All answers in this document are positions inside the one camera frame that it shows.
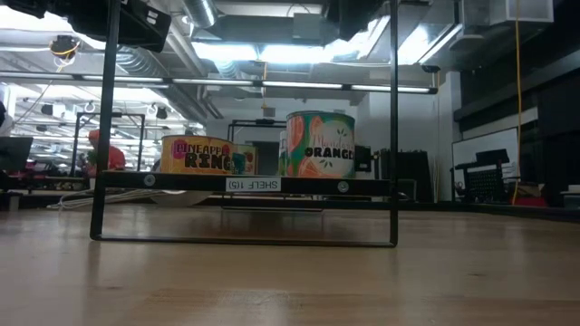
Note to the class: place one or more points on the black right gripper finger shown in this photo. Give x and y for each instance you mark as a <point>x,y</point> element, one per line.
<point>358,18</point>

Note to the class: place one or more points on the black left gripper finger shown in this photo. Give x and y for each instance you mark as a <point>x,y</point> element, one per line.
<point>145,27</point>

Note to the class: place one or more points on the orange green mandarin oranges can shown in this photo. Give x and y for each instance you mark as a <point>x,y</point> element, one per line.
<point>321,145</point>

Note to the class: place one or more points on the yellow pineapple rings can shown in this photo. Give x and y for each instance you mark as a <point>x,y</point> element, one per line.
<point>195,156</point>

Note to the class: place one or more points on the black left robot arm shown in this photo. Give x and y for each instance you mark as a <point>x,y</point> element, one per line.
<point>22,6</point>

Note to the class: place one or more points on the black metal wooden shelf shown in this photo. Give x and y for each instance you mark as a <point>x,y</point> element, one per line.
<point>181,182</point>

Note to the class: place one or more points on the long ceiling light bar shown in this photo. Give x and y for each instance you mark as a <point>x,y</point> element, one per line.
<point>294,84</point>

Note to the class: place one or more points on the person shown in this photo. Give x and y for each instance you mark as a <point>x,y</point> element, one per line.
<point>115,158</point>

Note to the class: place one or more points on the black monitor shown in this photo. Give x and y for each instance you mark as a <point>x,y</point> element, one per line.
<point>364,158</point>

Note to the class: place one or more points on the dark computer monitor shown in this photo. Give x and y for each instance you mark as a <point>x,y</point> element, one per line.
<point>13,154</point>

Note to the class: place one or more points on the metal mesh strainer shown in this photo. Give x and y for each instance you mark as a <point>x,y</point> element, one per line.
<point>113,195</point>

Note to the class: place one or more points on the metal bowl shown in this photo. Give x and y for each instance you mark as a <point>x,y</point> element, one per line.
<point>181,198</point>

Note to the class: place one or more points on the whiteboard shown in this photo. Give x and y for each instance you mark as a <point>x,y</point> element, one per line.
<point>480,145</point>

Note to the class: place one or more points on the red box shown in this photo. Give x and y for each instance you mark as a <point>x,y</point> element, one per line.
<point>530,201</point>

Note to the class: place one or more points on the silver air duct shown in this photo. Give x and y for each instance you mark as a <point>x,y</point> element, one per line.
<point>199,11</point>

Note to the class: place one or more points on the black background station frame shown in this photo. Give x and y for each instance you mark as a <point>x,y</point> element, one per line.
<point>77,136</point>
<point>263,122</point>

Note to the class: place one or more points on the black table rig frame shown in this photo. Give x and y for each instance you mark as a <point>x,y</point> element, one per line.
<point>521,212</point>

